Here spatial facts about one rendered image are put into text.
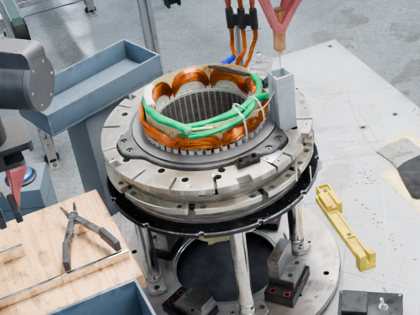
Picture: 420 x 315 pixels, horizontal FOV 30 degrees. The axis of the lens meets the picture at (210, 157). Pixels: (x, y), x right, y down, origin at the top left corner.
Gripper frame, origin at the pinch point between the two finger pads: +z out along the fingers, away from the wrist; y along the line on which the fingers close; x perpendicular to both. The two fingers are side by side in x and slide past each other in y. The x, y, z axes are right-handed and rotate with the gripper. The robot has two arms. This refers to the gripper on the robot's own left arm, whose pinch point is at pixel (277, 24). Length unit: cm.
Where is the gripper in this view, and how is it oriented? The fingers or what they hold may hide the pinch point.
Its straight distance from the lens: 107.1
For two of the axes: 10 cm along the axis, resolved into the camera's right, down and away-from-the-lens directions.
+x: -9.7, 1.7, -1.6
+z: 0.5, 8.3, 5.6
